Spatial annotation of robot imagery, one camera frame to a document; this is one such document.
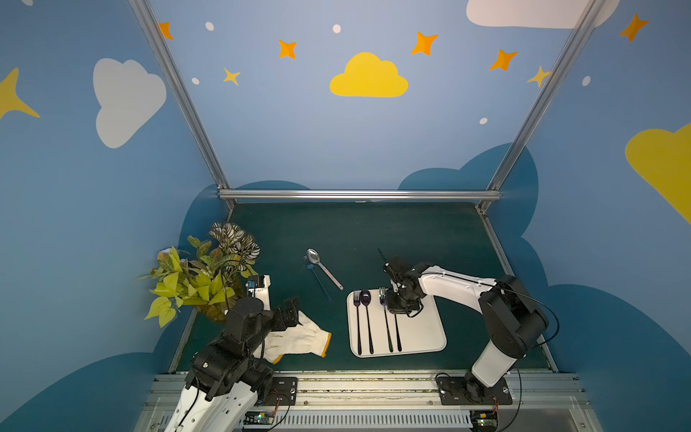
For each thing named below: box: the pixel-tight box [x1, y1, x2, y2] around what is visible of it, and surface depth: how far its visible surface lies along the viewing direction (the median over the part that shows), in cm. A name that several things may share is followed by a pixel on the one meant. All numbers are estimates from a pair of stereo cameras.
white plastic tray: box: [346, 288, 448, 358], surface depth 86 cm
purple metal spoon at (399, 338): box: [394, 313, 403, 352], surface depth 86 cm
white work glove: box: [253, 310, 333, 365], surface depth 84 cm
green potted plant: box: [137, 221, 261, 328], surface depth 75 cm
